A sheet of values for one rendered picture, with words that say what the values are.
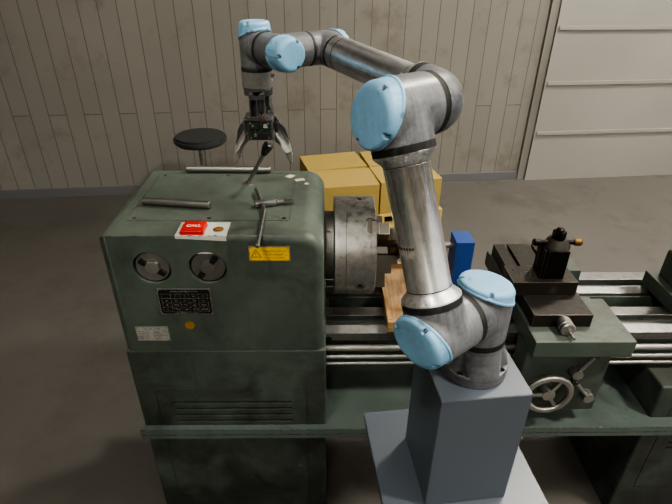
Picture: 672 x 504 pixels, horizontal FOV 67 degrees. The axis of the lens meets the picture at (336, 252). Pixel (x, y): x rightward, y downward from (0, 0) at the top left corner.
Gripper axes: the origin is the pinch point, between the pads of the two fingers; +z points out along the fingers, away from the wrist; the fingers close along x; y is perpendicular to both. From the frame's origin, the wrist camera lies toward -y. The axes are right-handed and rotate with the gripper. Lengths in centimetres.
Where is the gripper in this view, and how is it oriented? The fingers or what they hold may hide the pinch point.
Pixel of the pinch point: (264, 162)
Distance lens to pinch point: 140.2
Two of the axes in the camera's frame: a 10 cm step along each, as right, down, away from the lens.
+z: -0.1, 8.6, 5.1
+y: 0.2, 5.1, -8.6
